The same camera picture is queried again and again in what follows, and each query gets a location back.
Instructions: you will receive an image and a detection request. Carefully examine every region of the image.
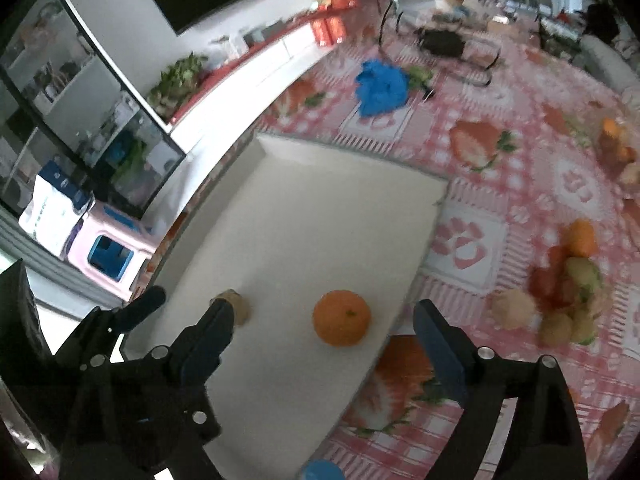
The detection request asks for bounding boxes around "grey sofa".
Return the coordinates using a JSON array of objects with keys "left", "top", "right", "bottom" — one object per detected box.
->
[{"left": 577, "top": 35, "right": 640, "bottom": 96}]

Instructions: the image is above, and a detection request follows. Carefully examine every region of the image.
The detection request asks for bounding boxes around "pink strawberry print tablecloth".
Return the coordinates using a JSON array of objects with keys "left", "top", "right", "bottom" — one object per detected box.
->
[{"left": 145, "top": 35, "right": 640, "bottom": 480}]

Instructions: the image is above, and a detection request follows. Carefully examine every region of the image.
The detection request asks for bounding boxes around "black bag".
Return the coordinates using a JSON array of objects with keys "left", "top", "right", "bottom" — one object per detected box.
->
[{"left": 582, "top": 2, "right": 621, "bottom": 43}]

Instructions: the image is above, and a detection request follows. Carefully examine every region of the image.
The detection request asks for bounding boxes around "yellow-green round fruit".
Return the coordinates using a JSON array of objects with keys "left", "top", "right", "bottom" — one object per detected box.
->
[
  {"left": 572, "top": 307, "right": 601, "bottom": 345},
  {"left": 539, "top": 312, "right": 573, "bottom": 347}
]

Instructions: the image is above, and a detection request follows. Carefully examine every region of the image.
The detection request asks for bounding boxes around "white tray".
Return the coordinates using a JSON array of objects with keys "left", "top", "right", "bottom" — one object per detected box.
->
[{"left": 122, "top": 132, "right": 451, "bottom": 480}]

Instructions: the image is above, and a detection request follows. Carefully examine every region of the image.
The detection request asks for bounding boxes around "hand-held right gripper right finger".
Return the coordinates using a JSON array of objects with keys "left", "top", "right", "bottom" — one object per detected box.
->
[{"left": 413, "top": 300, "right": 589, "bottom": 480}]

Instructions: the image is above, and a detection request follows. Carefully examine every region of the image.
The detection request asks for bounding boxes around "black power adapter with cable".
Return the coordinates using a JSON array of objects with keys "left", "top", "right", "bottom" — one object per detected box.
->
[{"left": 377, "top": 0, "right": 502, "bottom": 88}]

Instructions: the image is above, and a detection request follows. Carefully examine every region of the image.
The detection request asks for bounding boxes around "tan round fruit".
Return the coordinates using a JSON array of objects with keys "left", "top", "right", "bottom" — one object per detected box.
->
[
  {"left": 210, "top": 289, "right": 251, "bottom": 328},
  {"left": 492, "top": 290, "right": 537, "bottom": 331}
]

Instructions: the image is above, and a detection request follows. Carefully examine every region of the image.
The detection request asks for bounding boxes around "clear bag of fruit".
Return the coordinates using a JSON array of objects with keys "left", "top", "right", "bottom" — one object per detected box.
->
[{"left": 597, "top": 117, "right": 640, "bottom": 188}]

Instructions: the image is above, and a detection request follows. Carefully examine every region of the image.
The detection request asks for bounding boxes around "crumpled blue cloth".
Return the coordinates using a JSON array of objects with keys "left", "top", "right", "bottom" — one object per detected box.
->
[{"left": 354, "top": 60, "right": 411, "bottom": 118}]

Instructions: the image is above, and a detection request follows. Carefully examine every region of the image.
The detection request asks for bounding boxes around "glass door cabinet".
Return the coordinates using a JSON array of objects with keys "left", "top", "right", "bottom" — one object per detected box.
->
[{"left": 0, "top": 0, "right": 187, "bottom": 221}]

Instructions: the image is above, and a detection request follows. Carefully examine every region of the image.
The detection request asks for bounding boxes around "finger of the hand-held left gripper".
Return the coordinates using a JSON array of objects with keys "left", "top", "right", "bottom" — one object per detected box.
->
[
  {"left": 150, "top": 387, "right": 222, "bottom": 443},
  {"left": 60, "top": 286, "right": 167, "bottom": 367}
]

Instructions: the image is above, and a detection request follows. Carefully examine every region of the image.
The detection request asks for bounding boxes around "green-brown round fruit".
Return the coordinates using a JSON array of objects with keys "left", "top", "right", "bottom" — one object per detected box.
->
[{"left": 565, "top": 256, "right": 603, "bottom": 293}]

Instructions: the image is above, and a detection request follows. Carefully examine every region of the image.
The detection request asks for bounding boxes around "green potted plant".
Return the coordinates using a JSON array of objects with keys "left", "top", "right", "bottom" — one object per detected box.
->
[{"left": 147, "top": 52, "right": 210, "bottom": 113}]

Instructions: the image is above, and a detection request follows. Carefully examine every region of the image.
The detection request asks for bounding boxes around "white cabinet with red top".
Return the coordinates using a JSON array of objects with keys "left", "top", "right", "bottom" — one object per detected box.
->
[{"left": 167, "top": 10, "right": 361, "bottom": 166}]

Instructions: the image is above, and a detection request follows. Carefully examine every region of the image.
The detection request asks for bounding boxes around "pink plastic stool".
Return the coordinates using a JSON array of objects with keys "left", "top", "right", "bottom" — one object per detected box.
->
[{"left": 66, "top": 200, "right": 157, "bottom": 303}]

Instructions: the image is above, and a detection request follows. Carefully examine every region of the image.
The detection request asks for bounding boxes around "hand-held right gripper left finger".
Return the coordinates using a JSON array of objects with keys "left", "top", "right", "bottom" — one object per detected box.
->
[{"left": 60, "top": 303, "right": 236, "bottom": 480}]

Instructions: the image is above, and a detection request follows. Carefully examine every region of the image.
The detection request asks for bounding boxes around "white and blue bag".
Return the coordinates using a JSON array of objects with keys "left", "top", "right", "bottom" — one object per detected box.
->
[{"left": 19, "top": 160, "right": 96, "bottom": 261}]

